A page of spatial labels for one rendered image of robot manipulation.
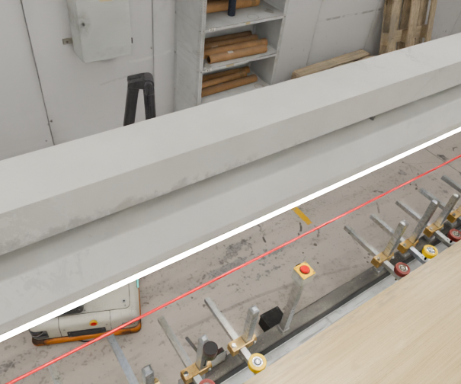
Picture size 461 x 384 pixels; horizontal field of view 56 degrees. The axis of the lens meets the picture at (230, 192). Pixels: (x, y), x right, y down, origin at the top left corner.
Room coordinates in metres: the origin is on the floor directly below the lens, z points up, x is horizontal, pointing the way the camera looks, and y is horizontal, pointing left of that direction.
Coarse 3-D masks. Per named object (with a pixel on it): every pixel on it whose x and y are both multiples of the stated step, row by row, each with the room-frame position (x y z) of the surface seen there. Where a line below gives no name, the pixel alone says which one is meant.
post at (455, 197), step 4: (452, 196) 1.96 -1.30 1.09; (456, 196) 1.95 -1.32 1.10; (460, 196) 1.96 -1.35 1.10; (452, 200) 1.95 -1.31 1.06; (456, 200) 1.95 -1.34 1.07; (448, 204) 1.96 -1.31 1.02; (452, 204) 1.94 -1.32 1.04; (444, 208) 1.96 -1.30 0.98; (448, 208) 1.95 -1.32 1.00; (452, 208) 1.95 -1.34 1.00; (444, 212) 1.95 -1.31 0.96; (448, 212) 1.94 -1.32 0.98; (440, 216) 1.96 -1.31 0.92; (444, 216) 1.94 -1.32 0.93; (436, 220) 1.97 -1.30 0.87; (440, 220) 1.95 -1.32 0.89; (444, 220) 1.96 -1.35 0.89; (436, 224) 1.96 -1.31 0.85; (440, 224) 1.94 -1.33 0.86; (432, 236) 1.94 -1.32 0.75
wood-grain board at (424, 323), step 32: (448, 256) 1.66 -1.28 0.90; (416, 288) 1.40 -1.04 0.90; (448, 288) 1.43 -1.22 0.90; (352, 320) 1.16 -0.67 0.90; (384, 320) 1.18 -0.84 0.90; (416, 320) 1.21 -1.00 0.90; (448, 320) 1.23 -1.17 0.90; (320, 352) 0.97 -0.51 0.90; (352, 352) 0.99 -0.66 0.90; (384, 352) 1.01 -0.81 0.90; (416, 352) 1.04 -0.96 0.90; (448, 352) 1.06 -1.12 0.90
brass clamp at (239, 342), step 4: (240, 336) 1.01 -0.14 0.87; (236, 340) 0.99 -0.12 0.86; (240, 340) 0.99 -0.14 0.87; (252, 340) 1.00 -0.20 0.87; (256, 340) 1.02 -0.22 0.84; (228, 344) 0.97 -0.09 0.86; (236, 344) 0.97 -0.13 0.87; (240, 344) 0.97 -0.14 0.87; (244, 344) 0.97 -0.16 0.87; (248, 344) 0.99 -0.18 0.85; (252, 344) 1.00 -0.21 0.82; (228, 348) 0.96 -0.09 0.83; (232, 348) 0.95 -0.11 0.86; (236, 348) 0.95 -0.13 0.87; (240, 348) 0.95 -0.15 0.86; (232, 352) 0.94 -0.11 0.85; (236, 352) 0.94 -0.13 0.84; (232, 356) 0.93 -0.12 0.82
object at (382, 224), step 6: (372, 216) 1.98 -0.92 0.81; (378, 216) 1.98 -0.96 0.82; (378, 222) 1.94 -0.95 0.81; (384, 222) 1.93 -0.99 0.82; (384, 228) 1.90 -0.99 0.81; (390, 228) 1.89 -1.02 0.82; (390, 234) 1.86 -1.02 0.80; (402, 240) 1.81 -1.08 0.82; (414, 252) 1.72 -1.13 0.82; (420, 258) 1.68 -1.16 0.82
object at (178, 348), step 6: (162, 318) 1.05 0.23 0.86; (162, 324) 1.02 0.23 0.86; (168, 330) 1.00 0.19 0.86; (168, 336) 0.97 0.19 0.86; (174, 336) 0.97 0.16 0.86; (174, 342) 0.94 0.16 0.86; (174, 348) 0.92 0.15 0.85; (180, 348) 0.92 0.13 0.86; (180, 354) 0.89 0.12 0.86; (186, 354) 0.89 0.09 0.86; (186, 360) 0.86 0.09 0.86; (186, 366) 0.84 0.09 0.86; (198, 378) 0.79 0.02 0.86
